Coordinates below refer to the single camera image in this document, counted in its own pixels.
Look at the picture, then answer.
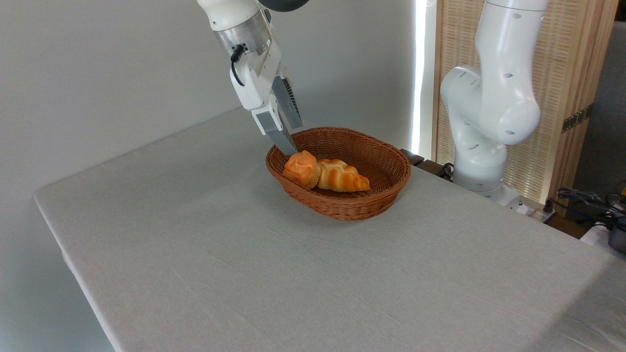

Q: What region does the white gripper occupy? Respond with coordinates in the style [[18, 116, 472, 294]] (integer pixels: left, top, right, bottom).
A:
[[230, 38, 304, 156]]

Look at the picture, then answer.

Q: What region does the orange muffin bread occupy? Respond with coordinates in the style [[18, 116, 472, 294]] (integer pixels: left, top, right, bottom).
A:
[[282, 150, 322, 190]]

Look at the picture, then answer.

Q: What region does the golden croissant bread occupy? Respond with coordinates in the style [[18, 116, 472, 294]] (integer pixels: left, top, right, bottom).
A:
[[317, 158, 371, 192]]

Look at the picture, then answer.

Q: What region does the brown woven wicker basket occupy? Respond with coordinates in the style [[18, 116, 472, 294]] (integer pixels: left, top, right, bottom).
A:
[[266, 127, 412, 221]]

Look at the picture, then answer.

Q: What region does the dark brown furniture corner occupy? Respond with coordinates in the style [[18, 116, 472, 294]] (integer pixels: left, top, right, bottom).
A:
[[400, 149, 425, 167]]

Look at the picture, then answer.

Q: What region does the grey tablecloth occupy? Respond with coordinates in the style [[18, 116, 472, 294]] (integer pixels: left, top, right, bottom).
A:
[[33, 105, 626, 352]]

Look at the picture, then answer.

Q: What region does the black metal screen hinge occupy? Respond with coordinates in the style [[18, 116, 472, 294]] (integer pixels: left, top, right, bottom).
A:
[[561, 104, 593, 133]]

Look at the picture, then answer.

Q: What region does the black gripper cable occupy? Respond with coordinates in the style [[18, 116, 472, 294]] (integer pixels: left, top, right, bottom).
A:
[[231, 44, 246, 88]]

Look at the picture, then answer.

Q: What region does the black cable bundle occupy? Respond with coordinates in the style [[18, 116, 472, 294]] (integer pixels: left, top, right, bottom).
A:
[[555, 187, 626, 228]]

